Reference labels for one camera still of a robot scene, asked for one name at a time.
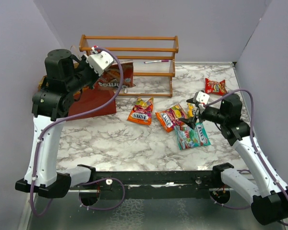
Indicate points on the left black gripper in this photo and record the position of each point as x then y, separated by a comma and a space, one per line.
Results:
83, 62

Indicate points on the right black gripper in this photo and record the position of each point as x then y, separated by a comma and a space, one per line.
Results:
191, 121

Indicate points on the red Doritos bag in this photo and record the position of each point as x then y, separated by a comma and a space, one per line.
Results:
110, 79

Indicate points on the orange Fox's candy bag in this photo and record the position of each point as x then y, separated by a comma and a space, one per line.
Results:
141, 112

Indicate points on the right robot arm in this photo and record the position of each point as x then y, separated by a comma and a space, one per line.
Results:
268, 195

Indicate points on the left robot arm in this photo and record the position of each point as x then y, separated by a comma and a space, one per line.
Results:
42, 176

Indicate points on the red paper bag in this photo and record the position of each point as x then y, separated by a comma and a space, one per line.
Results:
91, 103

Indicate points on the Fox's fruits candy bag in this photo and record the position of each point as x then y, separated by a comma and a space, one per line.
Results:
170, 117

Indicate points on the teal Fox's mint candy bag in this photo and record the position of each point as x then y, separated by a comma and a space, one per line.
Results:
188, 138

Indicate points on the small red snack bag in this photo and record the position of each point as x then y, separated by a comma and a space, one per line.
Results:
215, 87

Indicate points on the yellow M&M's packet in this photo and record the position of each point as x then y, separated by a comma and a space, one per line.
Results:
191, 110

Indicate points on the wooden shelf rack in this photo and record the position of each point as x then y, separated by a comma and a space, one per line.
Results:
140, 49

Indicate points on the purple marker pen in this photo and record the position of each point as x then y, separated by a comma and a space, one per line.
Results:
156, 61

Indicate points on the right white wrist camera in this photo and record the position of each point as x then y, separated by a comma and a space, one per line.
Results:
201, 97

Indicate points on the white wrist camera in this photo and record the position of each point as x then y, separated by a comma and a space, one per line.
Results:
201, 97
100, 60

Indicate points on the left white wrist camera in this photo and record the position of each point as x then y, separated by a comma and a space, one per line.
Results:
100, 60

